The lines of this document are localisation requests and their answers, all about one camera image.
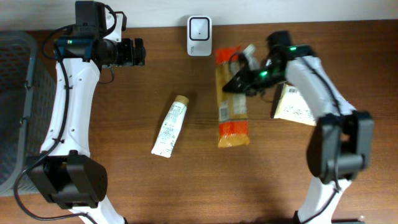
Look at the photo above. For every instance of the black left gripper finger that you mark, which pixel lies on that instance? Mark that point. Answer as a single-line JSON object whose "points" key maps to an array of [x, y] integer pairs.
{"points": [[139, 45], [140, 60]]}

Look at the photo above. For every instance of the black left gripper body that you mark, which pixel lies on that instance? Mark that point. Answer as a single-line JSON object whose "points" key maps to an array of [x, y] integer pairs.
{"points": [[132, 51]]}

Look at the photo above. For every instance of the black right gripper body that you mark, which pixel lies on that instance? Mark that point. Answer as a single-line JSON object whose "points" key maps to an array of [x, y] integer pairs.
{"points": [[250, 78]]}

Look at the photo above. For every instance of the orange spaghetti package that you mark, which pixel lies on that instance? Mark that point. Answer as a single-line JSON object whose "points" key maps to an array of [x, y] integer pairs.
{"points": [[232, 110]]}

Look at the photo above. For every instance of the cream food pouch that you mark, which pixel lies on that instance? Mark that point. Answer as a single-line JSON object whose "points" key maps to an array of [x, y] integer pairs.
{"points": [[291, 106]]}

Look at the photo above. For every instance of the white tube with gold cap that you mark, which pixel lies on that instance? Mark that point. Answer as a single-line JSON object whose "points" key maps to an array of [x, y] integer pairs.
{"points": [[171, 127]]}

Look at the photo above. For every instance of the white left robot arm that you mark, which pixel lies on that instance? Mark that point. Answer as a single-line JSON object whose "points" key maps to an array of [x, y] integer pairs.
{"points": [[63, 172]]}

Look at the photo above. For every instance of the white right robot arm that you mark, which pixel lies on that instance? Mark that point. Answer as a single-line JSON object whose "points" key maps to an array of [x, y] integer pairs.
{"points": [[340, 146]]}

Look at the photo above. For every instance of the white barcode scanner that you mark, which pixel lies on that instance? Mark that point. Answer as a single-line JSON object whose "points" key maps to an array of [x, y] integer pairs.
{"points": [[199, 36]]}

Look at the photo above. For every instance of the dark grey plastic basket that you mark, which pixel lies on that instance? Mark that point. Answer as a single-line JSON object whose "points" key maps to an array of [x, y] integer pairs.
{"points": [[27, 97]]}

